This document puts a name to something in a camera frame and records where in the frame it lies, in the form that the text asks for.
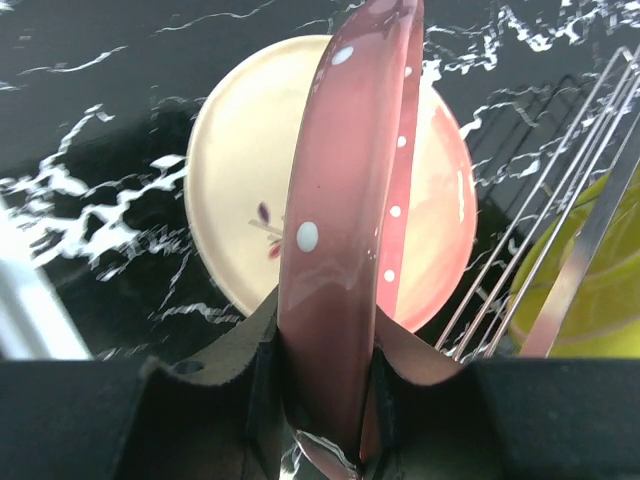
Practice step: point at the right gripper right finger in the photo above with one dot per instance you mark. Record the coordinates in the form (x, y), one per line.
(501, 418)

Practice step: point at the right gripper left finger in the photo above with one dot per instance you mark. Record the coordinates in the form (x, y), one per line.
(215, 415)

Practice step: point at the metal wire dish rack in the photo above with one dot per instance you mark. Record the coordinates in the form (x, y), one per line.
(535, 153)

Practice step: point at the green polka dot plate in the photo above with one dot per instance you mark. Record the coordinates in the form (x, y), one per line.
(604, 317)

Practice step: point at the pink polka dot plate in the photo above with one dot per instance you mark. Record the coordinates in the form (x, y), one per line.
(358, 123)

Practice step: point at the cream round plate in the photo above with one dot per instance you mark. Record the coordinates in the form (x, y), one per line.
(239, 163)

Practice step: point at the aluminium mounting rail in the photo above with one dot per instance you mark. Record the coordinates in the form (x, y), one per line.
(34, 323)

